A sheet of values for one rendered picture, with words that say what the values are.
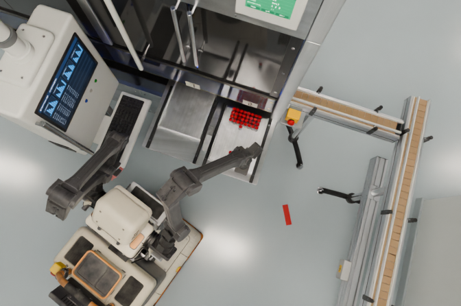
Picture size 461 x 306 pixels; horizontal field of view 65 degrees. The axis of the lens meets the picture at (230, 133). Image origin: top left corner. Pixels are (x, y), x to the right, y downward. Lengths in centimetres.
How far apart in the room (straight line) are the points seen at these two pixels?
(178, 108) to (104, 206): 81
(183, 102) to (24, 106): 90
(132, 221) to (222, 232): 143
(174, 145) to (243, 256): 119
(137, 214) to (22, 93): 67
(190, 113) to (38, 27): 90
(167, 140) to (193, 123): 18
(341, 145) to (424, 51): 121
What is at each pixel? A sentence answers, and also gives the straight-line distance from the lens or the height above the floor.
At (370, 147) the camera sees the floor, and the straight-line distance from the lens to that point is 324.
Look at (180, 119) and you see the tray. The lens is 214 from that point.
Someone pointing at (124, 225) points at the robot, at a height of 139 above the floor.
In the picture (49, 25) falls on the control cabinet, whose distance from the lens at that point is 175.
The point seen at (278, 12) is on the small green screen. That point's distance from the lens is 120.
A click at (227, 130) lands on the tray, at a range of 211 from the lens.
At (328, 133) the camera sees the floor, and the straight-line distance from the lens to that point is 315.
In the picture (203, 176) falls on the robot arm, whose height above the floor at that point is 155.
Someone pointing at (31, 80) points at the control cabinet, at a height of 157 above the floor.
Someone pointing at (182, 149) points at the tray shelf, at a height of 88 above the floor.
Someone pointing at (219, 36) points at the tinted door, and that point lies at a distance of 148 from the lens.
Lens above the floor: 291
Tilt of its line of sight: 75 degrees down
